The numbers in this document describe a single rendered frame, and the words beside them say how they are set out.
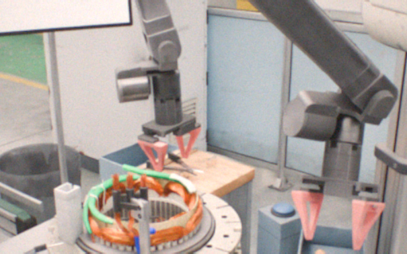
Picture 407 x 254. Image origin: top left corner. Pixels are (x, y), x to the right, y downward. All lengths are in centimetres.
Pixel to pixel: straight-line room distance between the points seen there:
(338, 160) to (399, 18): 26
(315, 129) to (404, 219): 33
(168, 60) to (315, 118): 36
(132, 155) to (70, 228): 50
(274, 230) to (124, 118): 240
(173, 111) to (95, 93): 246
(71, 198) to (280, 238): 42
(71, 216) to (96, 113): 273
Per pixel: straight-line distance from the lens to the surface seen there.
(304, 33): 73
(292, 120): 83
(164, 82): 110
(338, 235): 103
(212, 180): 117
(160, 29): 107
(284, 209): 111
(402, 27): 96
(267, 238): 113
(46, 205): 257
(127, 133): 344
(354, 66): 79
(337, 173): 86
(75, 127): 381
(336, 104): 83
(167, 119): 112
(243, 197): 123
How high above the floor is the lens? 157
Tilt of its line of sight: 20 degrees down
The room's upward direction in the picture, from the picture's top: straight up
